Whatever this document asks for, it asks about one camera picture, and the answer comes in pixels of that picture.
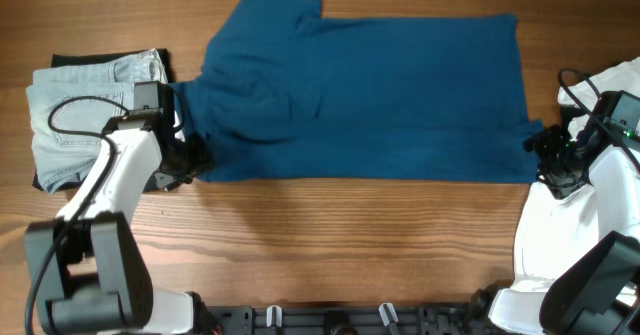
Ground blue t-shirt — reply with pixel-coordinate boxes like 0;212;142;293
176;0;542;183

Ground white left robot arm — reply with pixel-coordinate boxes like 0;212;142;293
24;113;222;334

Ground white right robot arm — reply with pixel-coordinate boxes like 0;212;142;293
489;127;639;334

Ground black folded garment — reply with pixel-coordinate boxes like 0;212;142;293
32;47;176;194

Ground light blue folded jeans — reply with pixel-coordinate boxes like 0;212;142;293
25;48;171;195

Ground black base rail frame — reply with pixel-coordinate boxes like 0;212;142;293
209;303;503;335

